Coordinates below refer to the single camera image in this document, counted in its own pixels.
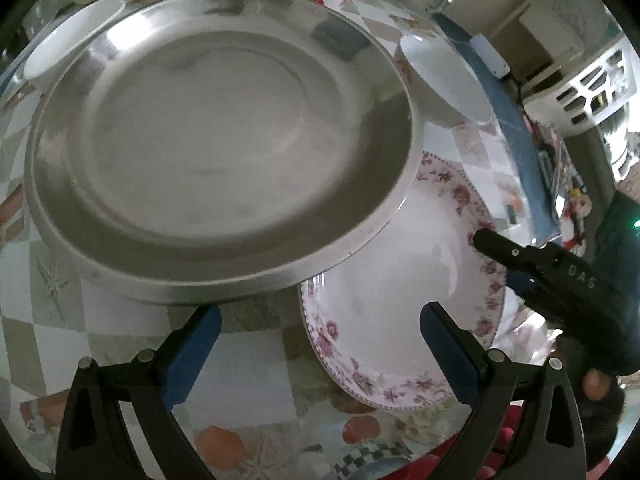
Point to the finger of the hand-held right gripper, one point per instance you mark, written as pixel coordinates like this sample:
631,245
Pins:
520,282
505,250

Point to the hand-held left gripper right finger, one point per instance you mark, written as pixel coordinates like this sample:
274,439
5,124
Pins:
450,355

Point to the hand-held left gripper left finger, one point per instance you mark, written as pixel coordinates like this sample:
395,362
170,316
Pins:
192,355

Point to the pink floral plate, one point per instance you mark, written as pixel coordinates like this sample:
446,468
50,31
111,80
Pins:
400,300

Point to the white bowl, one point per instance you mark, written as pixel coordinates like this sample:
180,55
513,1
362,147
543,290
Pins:
440,80
65,40

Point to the stainless steel plate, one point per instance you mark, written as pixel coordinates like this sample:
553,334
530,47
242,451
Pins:
200,150

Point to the person's right hand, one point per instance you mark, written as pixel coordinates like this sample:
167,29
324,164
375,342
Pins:
597,385

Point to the checkered printed tablecloth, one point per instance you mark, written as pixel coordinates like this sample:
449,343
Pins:
250,355

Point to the red patterned cloth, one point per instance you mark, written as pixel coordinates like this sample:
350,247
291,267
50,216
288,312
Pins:
502,440

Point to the white laundry basket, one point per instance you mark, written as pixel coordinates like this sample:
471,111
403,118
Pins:
595,80

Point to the white power strip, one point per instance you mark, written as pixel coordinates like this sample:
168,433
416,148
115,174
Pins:
490,55

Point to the clear glass pitcher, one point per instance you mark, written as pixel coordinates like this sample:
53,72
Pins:
440,0

